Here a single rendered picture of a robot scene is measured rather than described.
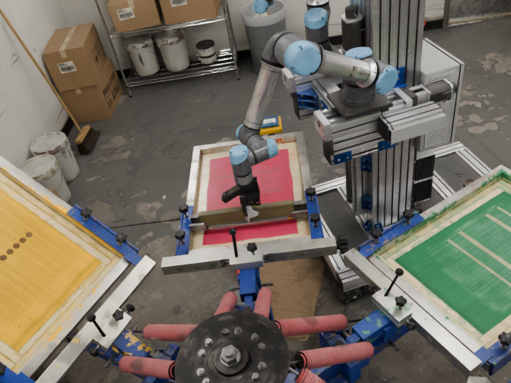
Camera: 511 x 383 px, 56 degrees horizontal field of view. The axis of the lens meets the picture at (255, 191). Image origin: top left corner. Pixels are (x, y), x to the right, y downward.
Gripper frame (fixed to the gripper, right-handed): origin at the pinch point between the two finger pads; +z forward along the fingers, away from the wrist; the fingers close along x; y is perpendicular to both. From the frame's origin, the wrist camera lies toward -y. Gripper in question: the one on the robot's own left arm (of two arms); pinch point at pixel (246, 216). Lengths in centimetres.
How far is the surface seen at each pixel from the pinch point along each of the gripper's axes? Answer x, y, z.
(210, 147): 58, -19, 2
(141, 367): -76, -29, -16
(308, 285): 37, 23, 98
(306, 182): 19.5, 27.7, 1.3
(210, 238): -5.5, -16.9, 5.5
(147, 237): 98, -89, 101
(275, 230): -5.4, 11.5, 5.2
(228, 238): -6.4, -8.8, 5.4
